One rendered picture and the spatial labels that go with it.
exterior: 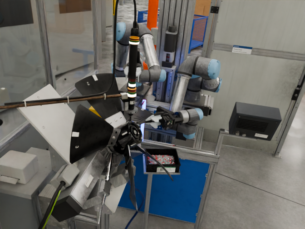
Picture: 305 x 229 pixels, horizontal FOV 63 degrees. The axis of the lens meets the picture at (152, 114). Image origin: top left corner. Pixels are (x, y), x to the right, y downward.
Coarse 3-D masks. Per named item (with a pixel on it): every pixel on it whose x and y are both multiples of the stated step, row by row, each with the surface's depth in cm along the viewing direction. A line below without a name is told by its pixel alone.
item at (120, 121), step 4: (120, 112) 124; (112, 116) 122; (116, 116) 123; (120, 116) 123; (108, 120) 122; (112, 120) 122; (120, 120) 123; (124, 120) 123; (112, 124) 122; (116, 124) 122; (120, 124) 122
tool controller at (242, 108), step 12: (240, 108) 150; (252, 108) 150; (264, 108) 150; (276, 108) 151; (240, 120) 149; (252, 120) 148; (264, 120) 146; (276, 120) 144; (240, 132) 156; (252, 132) 154; (264, 132) 152
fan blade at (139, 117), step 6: (138, 108) 152; (126, 114) 142; (138, 114) 143; (144, 114) 145; (150, 114) 149; (126, 120) 135; (132, 120) 136; (138, 120) 136; (144, 120) 138; (150, 120) 141
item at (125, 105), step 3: (120, 93) 120; (123, 96) 119; (126, 96) 120; (123, 99) 120; (126, 99) 120; (123, 102) 123; (126, 102) 121; (123, 105) 124; (126, 105) 122; (123, 108) 124; (126, 108) 123; (135, 108) 126; (126, 111) 123; (129, 111) 123; (132, 111) 123; (135, 111) 124
